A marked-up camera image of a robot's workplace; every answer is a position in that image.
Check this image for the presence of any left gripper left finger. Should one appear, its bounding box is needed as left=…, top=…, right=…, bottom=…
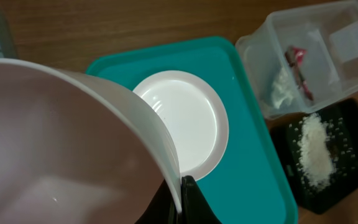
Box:
left=135, top=180, right=177, bottom=224

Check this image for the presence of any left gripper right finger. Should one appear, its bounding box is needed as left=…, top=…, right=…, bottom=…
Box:
left=179, top=175, right=221, bottom=224

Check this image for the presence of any small white plate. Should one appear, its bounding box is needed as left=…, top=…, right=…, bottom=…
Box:
left=134, top=70, right=229, bottom=180

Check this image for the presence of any large white plate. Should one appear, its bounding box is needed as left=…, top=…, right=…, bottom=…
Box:
left=0, top=58, right=181, bottom=223

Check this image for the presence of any pile of rice grains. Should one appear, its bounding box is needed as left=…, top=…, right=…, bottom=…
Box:
left=290, top=112, right=357, bottom=195

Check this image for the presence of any red snack wrapper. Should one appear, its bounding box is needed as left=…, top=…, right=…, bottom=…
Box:
left=270, top=45, right=314, bottom=109

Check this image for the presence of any teal plastic tray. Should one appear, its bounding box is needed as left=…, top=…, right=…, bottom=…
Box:
left=86, top=36, right=298, bottom=223

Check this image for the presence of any black tray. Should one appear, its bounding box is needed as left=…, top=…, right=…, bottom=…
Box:
left=270, top=98, right=358, bottom=214

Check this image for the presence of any clear plastic bin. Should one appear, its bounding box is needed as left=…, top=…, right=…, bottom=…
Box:
left=236, top=1, right=358, bottom=119

